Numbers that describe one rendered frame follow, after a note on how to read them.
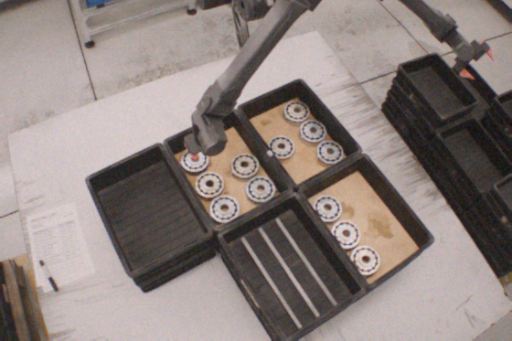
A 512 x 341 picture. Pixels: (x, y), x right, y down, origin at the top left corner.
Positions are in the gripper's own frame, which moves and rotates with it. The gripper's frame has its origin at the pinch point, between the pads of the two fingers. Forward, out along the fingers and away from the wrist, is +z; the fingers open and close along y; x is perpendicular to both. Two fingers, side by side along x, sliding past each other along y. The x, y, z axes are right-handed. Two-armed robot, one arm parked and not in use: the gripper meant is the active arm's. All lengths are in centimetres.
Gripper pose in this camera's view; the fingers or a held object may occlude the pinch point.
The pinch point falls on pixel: (206, 154)
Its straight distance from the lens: 130.6
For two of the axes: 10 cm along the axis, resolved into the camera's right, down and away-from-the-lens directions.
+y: 8.6, -4.2, 2.8
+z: -0.3, 5.1, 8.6
